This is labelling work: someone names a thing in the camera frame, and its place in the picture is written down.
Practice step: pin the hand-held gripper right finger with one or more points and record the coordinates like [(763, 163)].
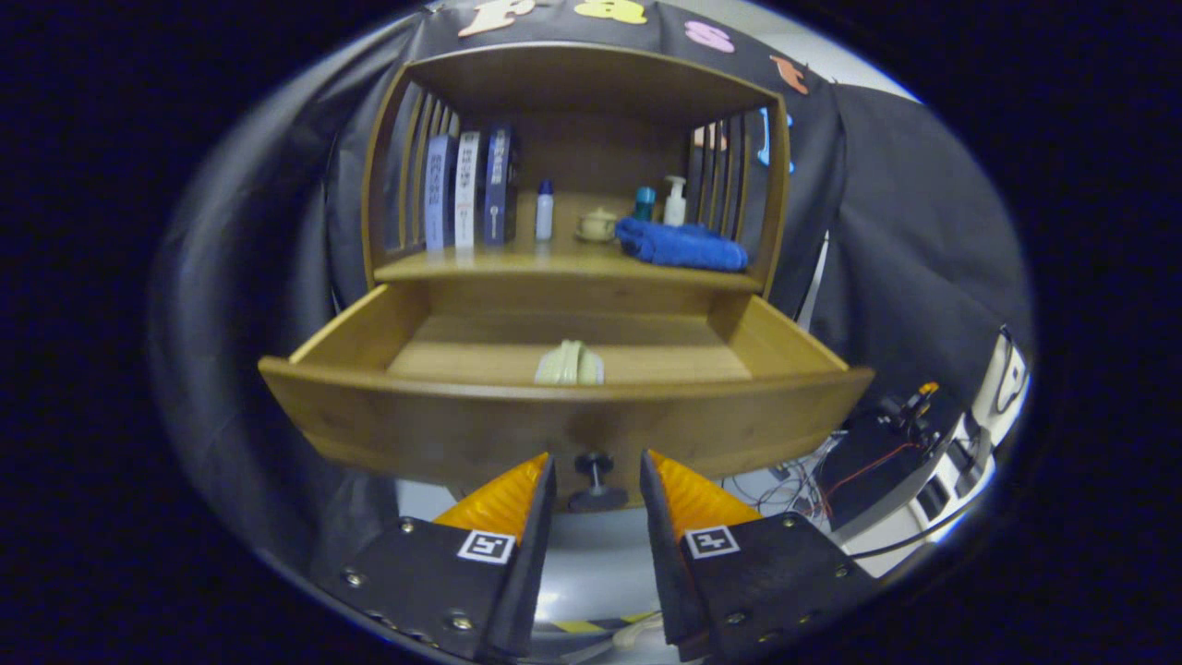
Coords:
[(667, 573)]

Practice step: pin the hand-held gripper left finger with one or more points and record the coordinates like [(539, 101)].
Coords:
[(536, 563)]

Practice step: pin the dark drawer knob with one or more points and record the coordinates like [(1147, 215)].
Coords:
[(596, 499)]

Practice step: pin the wooden drawer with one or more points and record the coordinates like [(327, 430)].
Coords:
[(416, 429)]

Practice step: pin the wooden countertop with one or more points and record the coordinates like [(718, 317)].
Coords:
[(554, 261)]

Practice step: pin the wooden cabinet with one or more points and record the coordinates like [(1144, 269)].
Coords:
[(591, 92)]

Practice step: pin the yellow black floor tape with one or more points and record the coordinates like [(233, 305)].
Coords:
[(582, 626)]

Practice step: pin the orange and black device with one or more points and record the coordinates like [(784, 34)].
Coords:
[(916, 406)]

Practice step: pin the folded blue towel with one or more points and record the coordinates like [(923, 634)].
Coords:
[(683, 247)]

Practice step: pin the beige lidded ceramic jar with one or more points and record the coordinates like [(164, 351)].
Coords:
[(597, 226)]

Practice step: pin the small white bottle blue cap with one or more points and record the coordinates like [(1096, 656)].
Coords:
[(545, 217)]

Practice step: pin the white pump bottle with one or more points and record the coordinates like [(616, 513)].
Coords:
[(675, 208)]

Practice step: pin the teal bottle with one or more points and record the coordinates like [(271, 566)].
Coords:
[(645, 205)]

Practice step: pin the white book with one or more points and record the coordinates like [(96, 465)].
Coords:
[(468, 189)]

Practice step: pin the dark blue book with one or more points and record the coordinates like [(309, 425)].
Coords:
[(497, 185)]

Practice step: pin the light blue book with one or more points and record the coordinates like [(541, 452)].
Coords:
[(439, 194)]

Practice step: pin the black backdrop cloth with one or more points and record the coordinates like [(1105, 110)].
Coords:
[(923, 212)]

